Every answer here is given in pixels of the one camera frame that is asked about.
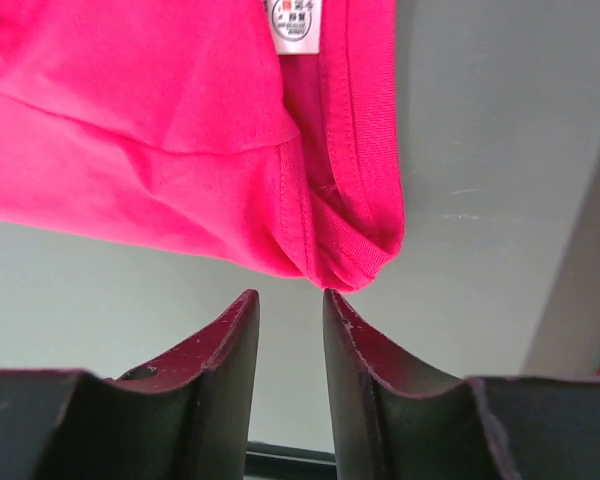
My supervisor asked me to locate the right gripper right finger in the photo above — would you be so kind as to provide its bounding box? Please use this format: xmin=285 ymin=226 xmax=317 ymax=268
xmin=323 ymin=290 xmax=600 ymax=479

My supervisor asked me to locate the pink t shirt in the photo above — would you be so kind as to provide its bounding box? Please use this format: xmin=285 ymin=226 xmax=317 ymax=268
xmin=0 ymin=1 xmax=405 ymax=292

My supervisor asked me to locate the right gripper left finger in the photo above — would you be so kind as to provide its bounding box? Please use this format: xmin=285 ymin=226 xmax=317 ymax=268
xmin=0 ymin=290 xmax=260 ymax=479

